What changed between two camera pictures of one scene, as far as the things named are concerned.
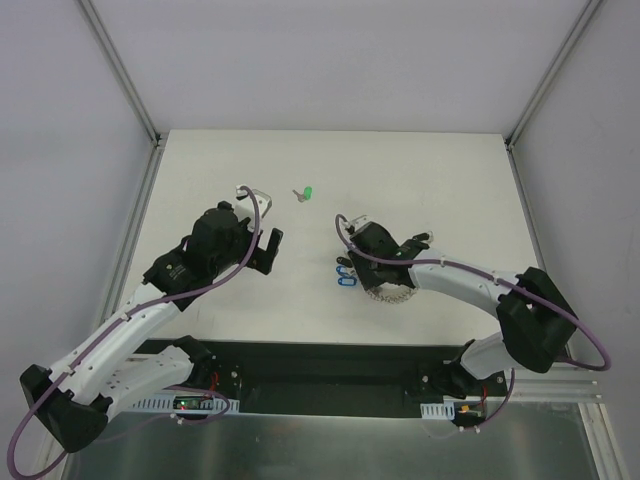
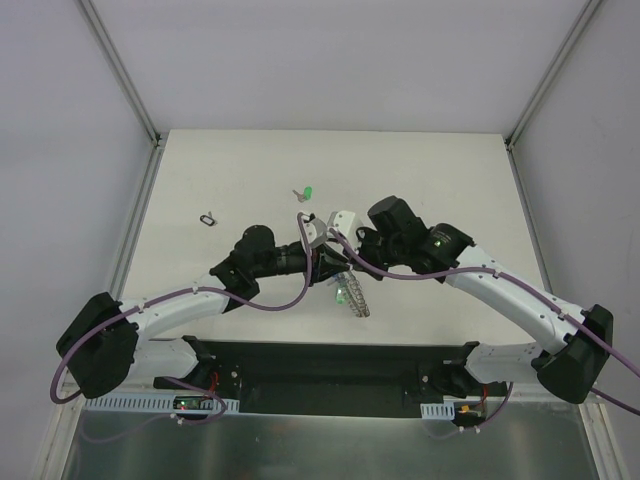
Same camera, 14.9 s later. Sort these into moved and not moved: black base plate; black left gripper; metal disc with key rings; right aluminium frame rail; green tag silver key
Moved: black left gripper; metal disc with key rings
Not moved: green tag silver key; right aluminium frame rail; black base plate
